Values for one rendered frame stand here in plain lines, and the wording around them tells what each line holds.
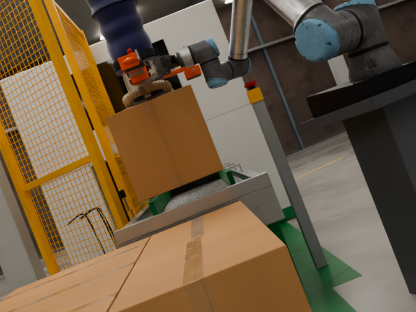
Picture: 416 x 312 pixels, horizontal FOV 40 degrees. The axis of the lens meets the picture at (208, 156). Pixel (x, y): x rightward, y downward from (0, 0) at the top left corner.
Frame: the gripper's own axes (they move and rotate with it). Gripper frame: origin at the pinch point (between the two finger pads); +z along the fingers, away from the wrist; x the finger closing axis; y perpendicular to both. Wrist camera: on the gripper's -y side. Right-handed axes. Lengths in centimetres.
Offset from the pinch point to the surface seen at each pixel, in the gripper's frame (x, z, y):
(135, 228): -62, 24, -13
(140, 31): 22.6, -7.2, 21.5
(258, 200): -70, -28, -13
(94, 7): 41.1, 9.0, 20.7
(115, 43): 21.2, 5.8, 19.4
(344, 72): -21, -166, 269
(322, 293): -121, -41, 2
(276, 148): -54, -51, 43
